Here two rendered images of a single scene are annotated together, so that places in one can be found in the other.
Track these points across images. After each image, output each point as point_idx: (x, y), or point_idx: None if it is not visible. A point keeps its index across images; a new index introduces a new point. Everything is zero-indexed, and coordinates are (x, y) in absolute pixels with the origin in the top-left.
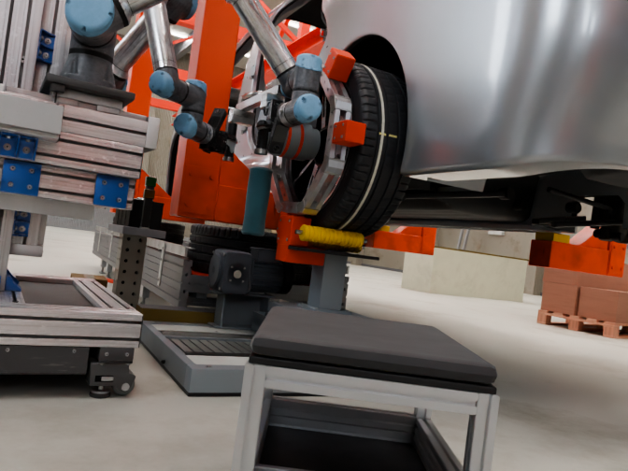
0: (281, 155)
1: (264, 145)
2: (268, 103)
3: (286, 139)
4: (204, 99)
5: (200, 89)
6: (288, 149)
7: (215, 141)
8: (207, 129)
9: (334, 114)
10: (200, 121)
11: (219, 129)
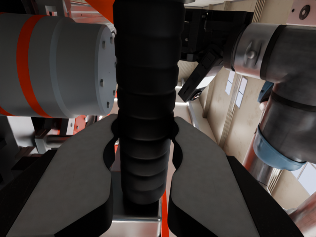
0: (35, 17)
1: (145, 30)
2: (147, 232)
3: (32, 71)
4: (280, 136)
5: (291, 157)
6: (16, 40)
7: (207, 35)
8: (263, 63)
9: None
10: (309, 85)
11: (201, 64)
